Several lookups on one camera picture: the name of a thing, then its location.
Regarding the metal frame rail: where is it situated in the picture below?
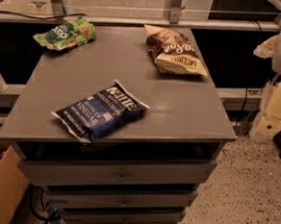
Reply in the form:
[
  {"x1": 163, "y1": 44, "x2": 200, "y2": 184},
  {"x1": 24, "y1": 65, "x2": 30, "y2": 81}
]
[{"x1": 0, "y1": 0, "x2": 281, "y2": 32}]

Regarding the green rice chip bag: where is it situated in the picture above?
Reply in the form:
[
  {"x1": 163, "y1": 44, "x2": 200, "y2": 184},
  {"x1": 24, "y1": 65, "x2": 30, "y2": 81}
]
[{"x1": 33, "y1": 17, "x2": 96, "y2": 51}]

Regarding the brown beige chip bag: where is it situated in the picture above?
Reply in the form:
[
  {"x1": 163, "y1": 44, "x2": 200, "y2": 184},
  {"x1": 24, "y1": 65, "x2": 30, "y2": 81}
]
[{"x1": 144, "y1": 25, "x2": 208, "y2": 76}]

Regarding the black cable on rail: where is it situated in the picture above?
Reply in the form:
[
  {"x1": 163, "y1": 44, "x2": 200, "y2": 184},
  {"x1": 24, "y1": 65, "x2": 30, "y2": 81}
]
[{"x1": 0, "y1": 7, "x2": 88, "y2": 23}]

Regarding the black floor cable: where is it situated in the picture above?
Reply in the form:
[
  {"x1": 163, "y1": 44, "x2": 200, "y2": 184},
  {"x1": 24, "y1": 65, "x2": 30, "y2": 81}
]
[{"x1": 26, "y1": 185, "x2": 65, "y2": 224}]

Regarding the cardboard box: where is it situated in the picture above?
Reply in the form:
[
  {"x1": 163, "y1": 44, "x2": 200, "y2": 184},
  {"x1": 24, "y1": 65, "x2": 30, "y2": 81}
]
[{"x1": 0, "y1": 140, "x2": 29, "y2": 224}]

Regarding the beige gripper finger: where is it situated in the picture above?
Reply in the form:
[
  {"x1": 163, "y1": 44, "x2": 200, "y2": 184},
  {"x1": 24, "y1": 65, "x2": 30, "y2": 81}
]
[{"x1": 252, "y1": 81, "x2": 281, "y2": 142}]

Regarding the blue kettle chip bag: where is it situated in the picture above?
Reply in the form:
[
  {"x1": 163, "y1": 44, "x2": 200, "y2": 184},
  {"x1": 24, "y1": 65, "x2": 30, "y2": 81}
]
[{"x1": 52, "y1": 81, "x2": 149, "y2": 143}]

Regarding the grey drawer cabinet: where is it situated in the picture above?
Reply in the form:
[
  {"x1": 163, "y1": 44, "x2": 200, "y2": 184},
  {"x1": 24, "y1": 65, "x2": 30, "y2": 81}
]
[{"x1": 0, "y1": 27, "x2": 235, "y2": 224}]

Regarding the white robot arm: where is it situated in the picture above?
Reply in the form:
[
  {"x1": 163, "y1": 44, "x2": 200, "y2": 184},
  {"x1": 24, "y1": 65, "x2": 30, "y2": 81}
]
[{"x1": 250, "y1": 32, "x2": 281, "y2": 143}]

